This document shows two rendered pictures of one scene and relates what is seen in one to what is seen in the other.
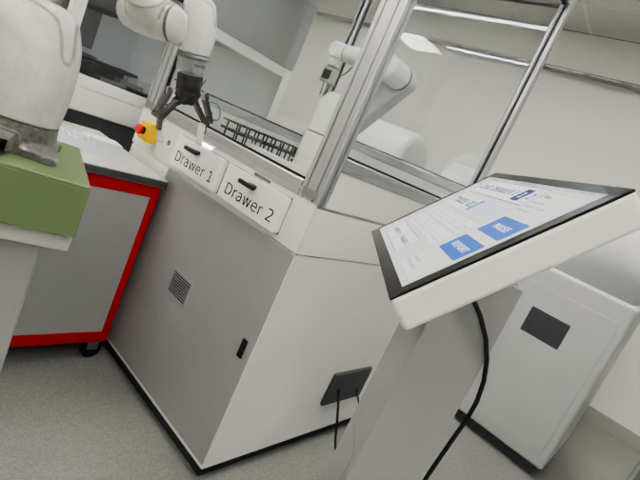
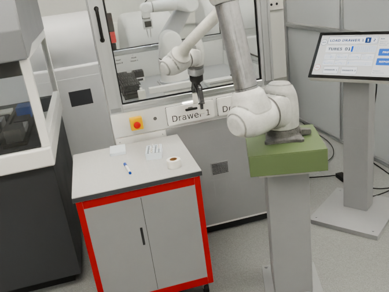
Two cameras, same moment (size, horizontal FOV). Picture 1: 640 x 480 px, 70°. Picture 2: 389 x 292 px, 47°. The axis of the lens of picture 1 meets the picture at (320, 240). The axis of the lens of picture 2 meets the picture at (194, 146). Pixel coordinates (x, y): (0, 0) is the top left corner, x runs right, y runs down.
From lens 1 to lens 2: 2.46 m
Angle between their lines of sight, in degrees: 47
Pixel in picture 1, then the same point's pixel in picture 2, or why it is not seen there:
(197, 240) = (216, 142)
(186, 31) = (201, 57)
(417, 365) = (370, 95)
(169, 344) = (231, 192)
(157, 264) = not seen: hidden behind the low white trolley
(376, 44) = (264, 12)
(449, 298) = not seen: outside the picture
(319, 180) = (270, 75)
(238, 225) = not seen: hidden behind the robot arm
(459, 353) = (373, 85)
